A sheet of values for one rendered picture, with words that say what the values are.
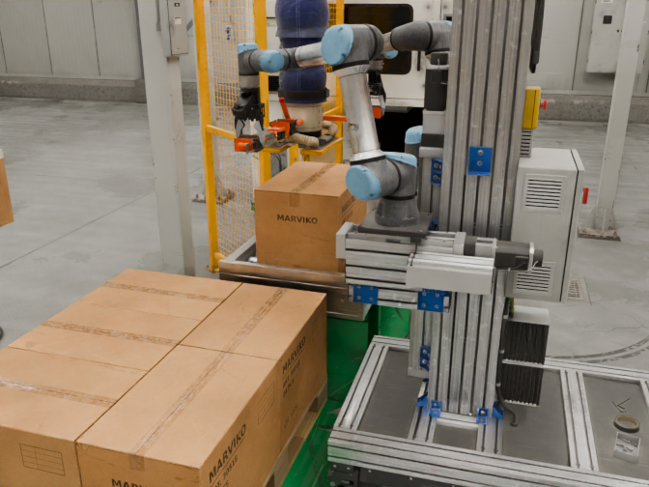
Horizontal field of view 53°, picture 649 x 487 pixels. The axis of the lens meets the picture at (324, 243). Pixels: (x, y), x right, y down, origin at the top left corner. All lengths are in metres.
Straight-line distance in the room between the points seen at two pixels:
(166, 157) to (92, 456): 2.18
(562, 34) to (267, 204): 8.94
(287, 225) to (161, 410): 1.15
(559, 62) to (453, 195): 9.23
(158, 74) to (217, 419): 2.25
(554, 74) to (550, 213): 9.26
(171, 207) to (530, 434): 2.37
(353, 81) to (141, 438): 1.23
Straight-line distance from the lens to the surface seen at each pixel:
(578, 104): 11.38
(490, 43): 2.22
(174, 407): 2.13
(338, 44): 2.00
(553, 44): 11.41
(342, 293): 2.87
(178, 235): 3.96
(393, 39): 2.70
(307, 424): 2.90
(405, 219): 2.13
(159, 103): 3.81
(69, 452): 2.11
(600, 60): 11.21
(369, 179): 1.97
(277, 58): 2.31
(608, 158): 5.49
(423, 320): 2.55
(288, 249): 2.96
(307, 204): 2.86
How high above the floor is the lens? 1.71
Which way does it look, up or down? 20 degrees down
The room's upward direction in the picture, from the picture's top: straight up
